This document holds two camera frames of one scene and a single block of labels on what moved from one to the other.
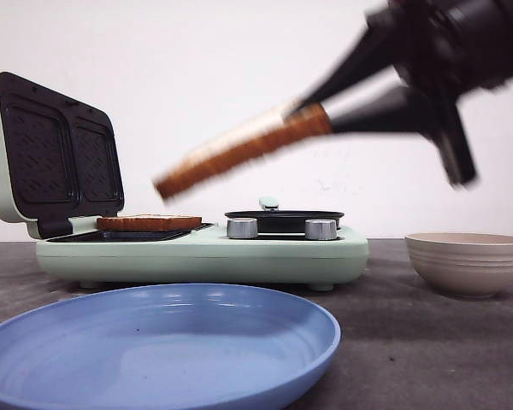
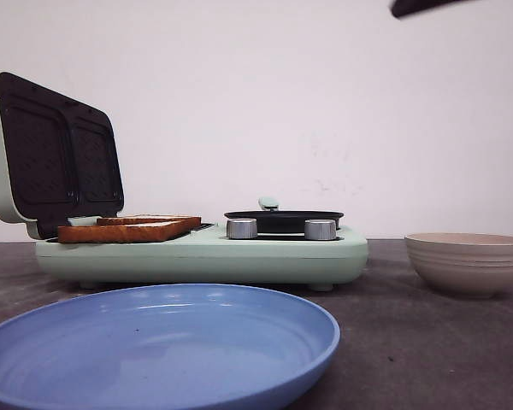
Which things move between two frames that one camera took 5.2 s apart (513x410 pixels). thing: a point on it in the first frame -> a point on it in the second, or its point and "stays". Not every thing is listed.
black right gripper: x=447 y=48 -> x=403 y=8
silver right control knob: x=321 y=229 stays
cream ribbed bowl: x=472 y=266 stays
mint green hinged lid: x=50 y=156 stays
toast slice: x=301 y=122 -> x=143 y=232
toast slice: x=148 y=222 stays
